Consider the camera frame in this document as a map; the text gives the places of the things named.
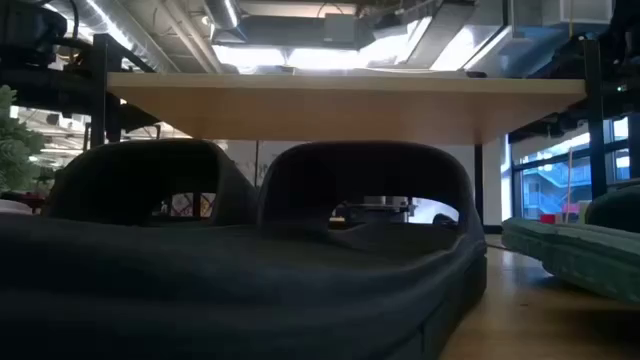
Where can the wooden shelf with black frame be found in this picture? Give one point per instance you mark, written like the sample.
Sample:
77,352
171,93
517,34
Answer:
345,107

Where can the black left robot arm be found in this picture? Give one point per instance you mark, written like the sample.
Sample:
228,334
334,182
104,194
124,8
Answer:
27,27

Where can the green artificial plant ball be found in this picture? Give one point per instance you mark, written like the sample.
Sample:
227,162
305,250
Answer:
15,145

